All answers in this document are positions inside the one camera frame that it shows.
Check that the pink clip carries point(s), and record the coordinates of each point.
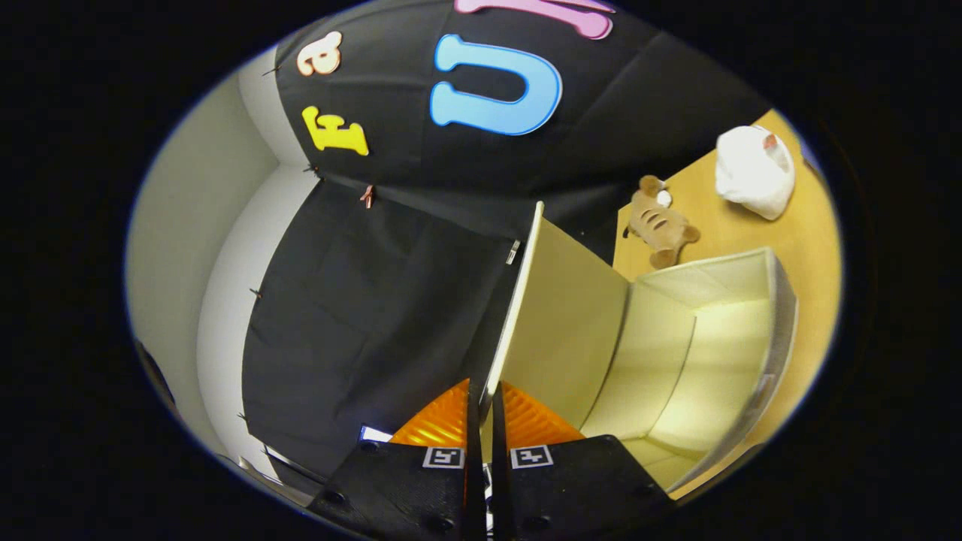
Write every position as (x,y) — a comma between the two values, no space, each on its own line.
(367,197)

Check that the white plastic bag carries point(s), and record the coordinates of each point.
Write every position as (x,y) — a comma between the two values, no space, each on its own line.
(751,176)

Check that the black backdrop cloth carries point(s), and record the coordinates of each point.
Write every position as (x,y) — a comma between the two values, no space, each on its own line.
(376,300)

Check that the white clip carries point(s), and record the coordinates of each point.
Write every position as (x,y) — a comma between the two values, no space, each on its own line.
(512,252)

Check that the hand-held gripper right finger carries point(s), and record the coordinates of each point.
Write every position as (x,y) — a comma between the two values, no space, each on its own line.
(502,481)

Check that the cream fabric storage box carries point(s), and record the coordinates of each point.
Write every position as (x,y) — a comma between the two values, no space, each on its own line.
(676,361)

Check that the brown striped plush toy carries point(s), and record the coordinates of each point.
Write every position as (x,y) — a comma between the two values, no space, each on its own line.
(661,225)

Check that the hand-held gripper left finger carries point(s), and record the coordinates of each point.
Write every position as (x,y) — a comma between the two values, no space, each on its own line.
(475,481)

